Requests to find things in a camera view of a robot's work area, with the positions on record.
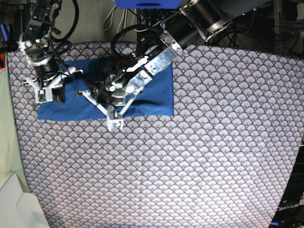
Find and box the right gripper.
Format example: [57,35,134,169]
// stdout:
[22,45,71,79]

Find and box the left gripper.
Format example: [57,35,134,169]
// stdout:
[53,73,145,107]

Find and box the blue long-sleeve T-shirt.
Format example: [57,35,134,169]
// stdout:
[37,57,174,122]

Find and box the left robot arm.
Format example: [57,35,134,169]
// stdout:
[81,0,263,107]

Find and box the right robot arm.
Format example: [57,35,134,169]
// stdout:
[19,0,84,105]

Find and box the white plastic bin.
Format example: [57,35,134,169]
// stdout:
[0,172,49,228]

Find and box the fan-patterned table cloth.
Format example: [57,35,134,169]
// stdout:
[8,46,304,228]

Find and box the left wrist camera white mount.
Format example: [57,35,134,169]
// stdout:
[76,85,143,131]

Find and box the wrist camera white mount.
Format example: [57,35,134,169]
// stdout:
[76,85,143,131]
[22,66,83,104]

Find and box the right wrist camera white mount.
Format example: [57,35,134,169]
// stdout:
[22,66,83,104]

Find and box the blue handled clamp left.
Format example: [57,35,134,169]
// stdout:
[0,23,18,53]

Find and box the white looped cable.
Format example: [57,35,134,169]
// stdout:
[103,7,129,37]

